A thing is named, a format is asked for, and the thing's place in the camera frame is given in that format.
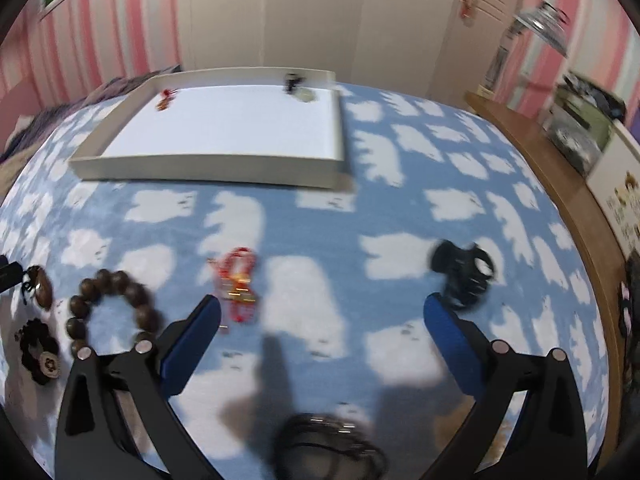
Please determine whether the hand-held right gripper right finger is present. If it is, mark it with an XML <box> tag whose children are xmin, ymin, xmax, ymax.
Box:
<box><xmin>423</xmin><ymin>292</ymin><xmax>587</xmax><ymax>480</ymax></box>

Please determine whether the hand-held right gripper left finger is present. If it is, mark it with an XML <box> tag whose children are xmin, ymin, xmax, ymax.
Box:
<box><xmin>54</xmin><ymin>294</ymin><xmax>223</xmax><ymax>480</ymax></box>

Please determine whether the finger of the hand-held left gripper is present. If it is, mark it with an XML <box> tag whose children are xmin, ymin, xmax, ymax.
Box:
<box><xmin>0</xmin><ymin>255</ymin><xmax>23</xmax><ymax>293</ymax></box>

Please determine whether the brown teardrop pendant black knot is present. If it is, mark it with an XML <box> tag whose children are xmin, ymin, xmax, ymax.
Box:
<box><xmin>20</xmin><ymin>265</ymin><xmax>55</xmax><ymax>310</ymax></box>

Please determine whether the black hair claw clip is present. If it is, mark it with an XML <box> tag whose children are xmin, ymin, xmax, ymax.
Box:
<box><xmin>430</xmin><ymin>241</ymin><xmax>496</xmax><ymax>311</ymax></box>

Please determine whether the black scrunchie with brooch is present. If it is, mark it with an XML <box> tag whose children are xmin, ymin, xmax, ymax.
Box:
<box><xmin>12</xmin><ymin>317</ymin><xmax>62</xmax><ymax>387</ymax></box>

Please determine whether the red cord bracelet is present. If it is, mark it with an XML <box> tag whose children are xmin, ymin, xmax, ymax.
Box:
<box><xmin>207</xmin><ymin>246</ymin><xmax>261</xmax><ymax>325</ymax></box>

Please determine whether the brown wooden bead bracelet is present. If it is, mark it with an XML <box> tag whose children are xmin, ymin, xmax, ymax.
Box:
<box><xmin>65</xmin><ymin>268</ymin><xmax>165</xmax><ymax>361</ymax></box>

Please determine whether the black braided cord bracelet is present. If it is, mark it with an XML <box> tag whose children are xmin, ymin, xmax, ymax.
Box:
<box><xmin>272</xmin><ymin>411</ymin><xmax>391</xmax><ymax>480</ymax></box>

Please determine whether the white shallow tray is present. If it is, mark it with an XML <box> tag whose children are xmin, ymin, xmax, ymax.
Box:
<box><xmin>68</xmin><ymin>66</ymin><xmax>348</xmax><ymax>191</ymax></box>

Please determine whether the purple patterned quilt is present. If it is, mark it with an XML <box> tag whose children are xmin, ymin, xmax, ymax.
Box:
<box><xmin>0</xmin><ymin>65</ymin><xmax>181</xmax><ymax>161</ymax></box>

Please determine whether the blue cloud printed blanket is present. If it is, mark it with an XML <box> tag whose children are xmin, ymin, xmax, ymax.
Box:
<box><xmin>0</xmin><ymin>80</ymin><xmax>613</xmax><ymax>480</ymax></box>

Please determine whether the wooden desk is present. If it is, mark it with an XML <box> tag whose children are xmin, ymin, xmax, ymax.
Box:
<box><xmin>464</xmin><ymin>91</ymin><xmax>640</xmax><ymax>341</ymax></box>

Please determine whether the white picture board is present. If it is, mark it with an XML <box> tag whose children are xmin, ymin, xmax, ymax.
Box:
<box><xmin>587</xmin><ymin>125</ymin><xmax>640</xmax><ymax>256</ymax></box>

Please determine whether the orange gourd pendant red knot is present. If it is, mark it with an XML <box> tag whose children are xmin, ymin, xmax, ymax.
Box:
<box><xmin>154</xmin><ymin>87</ymin><xmax>180</xmax><ymax>112</ymax></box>

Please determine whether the clear storage box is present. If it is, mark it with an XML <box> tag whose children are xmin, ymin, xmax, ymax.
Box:
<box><xmin>545</xmin><ymin>72</ymin><xmax>626</xmax><ymax>176</ymax></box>

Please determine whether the cream wardrobe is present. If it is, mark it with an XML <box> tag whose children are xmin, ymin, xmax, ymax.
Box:
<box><xmin>177</xmin><ymin>0</ymin><xmax>531</xmax><ymax>116</ymax></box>

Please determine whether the pale pendant with black cord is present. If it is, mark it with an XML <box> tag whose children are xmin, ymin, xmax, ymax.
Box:
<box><xmin>282</xmin><ymin>73</ymin><xmax>318</xmax><ymax>105</ymax></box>

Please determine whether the lamp with wire guard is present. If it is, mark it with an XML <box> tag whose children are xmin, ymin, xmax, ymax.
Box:
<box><xmin>515</xmin><ymin>2</ymin><xmax>571</xmax><ymax>58</ymax></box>

